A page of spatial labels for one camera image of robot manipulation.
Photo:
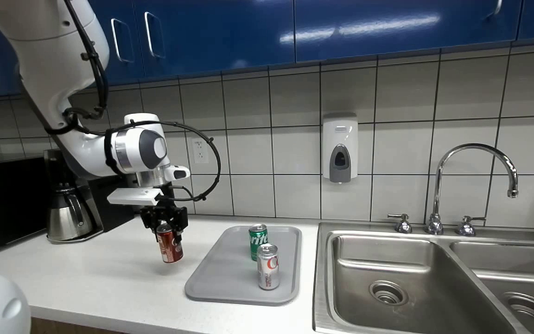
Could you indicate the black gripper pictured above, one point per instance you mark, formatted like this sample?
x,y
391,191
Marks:
x,y
165,215

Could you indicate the red soda can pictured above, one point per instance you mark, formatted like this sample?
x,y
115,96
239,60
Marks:
x,y
170,250

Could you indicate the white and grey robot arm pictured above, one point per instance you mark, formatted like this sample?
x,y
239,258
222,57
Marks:
x,y
49,60

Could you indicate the grey plastic tray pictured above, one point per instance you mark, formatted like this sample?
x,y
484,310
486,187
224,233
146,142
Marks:
x,y
230,273

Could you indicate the black coffee maker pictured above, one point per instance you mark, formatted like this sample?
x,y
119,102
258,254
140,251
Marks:
x,y
104,204

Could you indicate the green soda can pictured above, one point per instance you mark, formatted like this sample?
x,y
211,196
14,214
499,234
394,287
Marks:
x,y
257,243

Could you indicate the steel coffee carafe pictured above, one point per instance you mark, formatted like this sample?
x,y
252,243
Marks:
x,y
65,218

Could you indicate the silver soda can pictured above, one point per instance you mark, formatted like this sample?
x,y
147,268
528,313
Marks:
x,y
268,269

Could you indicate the black microwave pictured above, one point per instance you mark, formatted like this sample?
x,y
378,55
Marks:
x,y
7,199

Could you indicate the chrome tap lever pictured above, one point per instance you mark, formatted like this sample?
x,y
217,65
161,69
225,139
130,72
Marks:
x,y
402,225
466,227

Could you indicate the stainless steel double sink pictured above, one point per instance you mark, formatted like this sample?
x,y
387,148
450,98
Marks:
x,y
415,278

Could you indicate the chrome gooseneck tap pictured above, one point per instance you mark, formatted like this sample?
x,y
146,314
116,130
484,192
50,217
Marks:
x,y
437,185

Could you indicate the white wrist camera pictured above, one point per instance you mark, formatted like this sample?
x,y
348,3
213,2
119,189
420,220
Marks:
x,y
132,196

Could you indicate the white wall socket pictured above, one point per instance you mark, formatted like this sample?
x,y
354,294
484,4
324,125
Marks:
x,y
200,150

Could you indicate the white wall soap dispenser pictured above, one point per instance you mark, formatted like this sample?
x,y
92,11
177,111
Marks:
x,y
340,139

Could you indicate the blue wall cabinet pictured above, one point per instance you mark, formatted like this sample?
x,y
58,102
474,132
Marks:
x,y
364,23

